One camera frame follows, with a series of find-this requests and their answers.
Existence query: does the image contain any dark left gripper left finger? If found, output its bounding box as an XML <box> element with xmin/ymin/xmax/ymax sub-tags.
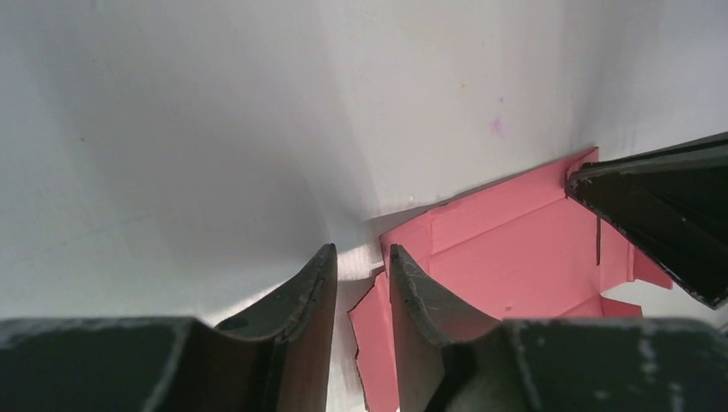
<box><xmin>216</xmin><ymin>244</ymin><xmax>337</xmax><ymax>411</ymax></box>

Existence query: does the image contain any pink cardboard box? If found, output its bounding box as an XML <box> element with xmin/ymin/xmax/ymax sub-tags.
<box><xmin>348</xmin><ymin>147</ymin><xmax>673</xmax><ymax>412</ymax></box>

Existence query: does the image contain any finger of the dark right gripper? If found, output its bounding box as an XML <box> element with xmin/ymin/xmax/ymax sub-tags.
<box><xmin>566</xmin><ymin>133</ymin><xmax>727</xmax><ymax>309</ymax></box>

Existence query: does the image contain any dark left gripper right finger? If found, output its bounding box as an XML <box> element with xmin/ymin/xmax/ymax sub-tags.
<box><xmin>389</xmin><ymin>245</ymin><xmax>500</xmax><ymax>411</ymax></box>

